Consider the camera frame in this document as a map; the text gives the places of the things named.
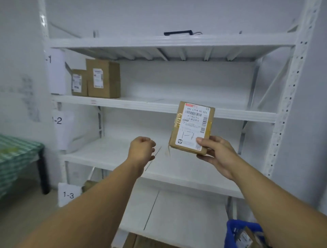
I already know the person's right hand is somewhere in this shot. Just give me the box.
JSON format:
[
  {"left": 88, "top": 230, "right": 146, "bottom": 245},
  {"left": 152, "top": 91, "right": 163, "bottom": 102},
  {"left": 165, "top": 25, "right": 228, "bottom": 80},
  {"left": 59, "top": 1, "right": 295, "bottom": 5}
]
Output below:
[{"left": 195, "top": 135, "right": 243, "bottom": 181}]

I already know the person's left hand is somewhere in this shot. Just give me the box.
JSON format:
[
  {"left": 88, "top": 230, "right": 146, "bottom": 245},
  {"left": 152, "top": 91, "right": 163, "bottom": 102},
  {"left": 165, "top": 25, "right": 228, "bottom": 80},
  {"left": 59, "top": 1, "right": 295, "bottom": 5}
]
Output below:
[{"left": 127, "top": 136, "right": 156, "bottom": 175}]

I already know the white metal shelf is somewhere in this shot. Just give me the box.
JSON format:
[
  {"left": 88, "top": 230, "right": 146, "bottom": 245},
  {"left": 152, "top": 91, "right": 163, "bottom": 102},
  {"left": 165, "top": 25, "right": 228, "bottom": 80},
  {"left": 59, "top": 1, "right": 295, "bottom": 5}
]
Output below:
[{"left": 38, "top": 0, "right": 322, "bottom": 248}]

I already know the small parcel yellow tape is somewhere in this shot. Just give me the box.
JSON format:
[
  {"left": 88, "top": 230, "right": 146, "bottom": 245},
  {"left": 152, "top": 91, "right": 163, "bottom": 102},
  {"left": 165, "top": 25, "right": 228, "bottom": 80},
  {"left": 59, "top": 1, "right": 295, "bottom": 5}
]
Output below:
[{"left": 168, "top": 101, "right": 216, "bottom": 156}]

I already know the green printed cardboard box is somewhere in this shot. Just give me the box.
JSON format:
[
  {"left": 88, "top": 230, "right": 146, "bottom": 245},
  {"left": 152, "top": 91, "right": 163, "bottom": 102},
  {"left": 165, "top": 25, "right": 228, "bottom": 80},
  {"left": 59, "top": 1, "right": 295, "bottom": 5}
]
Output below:
[{"left": 81, "top": 180, "right": 99, "bottom": 192}]

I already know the blue plastic crate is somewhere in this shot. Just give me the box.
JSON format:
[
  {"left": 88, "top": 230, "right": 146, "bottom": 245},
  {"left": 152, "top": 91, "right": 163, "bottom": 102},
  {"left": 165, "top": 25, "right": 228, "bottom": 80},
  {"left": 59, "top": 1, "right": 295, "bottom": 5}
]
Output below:
[{"left": 224, "top": 219, "right": 266, "bottom": 248}]

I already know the brown parcel marked 7936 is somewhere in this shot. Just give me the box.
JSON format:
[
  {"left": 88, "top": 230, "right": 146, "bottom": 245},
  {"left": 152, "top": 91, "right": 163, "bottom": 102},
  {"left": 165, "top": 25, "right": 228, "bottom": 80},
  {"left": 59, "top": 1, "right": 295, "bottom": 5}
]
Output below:
[{"left": 71, "top": 69, "right": 89, "bottom": 97}]

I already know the pile of parcels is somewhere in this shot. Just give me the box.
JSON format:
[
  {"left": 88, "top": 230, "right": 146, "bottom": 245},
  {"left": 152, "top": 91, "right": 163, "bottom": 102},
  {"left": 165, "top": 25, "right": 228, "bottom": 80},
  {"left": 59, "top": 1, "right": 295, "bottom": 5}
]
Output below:
[{"left": 235, "top": 226, "right": 266, "bottom": 248}]

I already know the person's right forearm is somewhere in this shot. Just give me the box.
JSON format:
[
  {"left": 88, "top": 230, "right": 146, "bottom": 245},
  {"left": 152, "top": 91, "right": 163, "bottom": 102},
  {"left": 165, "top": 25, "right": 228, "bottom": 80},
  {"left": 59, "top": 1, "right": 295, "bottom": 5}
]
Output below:
[{"left": 230, "top": 162, "right": 327, "bottom": 248}]

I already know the person's left forearm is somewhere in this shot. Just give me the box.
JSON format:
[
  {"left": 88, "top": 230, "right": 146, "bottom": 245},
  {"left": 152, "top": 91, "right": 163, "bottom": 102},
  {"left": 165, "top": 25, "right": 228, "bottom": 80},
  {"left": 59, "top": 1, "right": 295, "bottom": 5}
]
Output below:
[{"left": 15, "top": 159, "right": 141, "bottom": 248}]

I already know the white paper shelf label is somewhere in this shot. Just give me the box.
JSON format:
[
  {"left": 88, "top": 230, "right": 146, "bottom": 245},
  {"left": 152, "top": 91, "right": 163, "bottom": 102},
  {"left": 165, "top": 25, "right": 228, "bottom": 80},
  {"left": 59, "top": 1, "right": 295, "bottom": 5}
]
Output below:
[
  {"left": 46, "top": 48, "right": 66, "bottom": 95},
  {"left": 52, "top": 110, "right": 75, "bottom": 151},
  {"left": 58, "top": 183, "right": 82, "bottom": 207}
]

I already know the flattened brown cardboard sheet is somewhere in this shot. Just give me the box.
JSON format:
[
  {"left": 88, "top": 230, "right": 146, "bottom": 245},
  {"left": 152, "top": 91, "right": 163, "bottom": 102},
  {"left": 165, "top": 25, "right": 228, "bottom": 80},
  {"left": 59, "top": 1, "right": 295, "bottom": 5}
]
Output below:
[{"left": 124, "top": 232, "right": 179, "bottom": 248}]

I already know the black flat device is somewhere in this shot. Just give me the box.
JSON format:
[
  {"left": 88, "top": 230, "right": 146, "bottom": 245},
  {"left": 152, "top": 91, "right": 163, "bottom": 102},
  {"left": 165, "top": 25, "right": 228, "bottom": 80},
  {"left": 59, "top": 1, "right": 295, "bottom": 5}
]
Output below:
[{"left": 164, "top": 30, "right": 193, "bottom": 36}]

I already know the green checked tablecloth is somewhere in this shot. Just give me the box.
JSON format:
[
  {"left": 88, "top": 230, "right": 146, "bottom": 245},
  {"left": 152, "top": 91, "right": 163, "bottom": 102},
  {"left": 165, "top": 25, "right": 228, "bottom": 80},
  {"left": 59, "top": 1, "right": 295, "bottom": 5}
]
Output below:
[{"left": 0, "top": 135, "right": 44, "bottom": 197}]

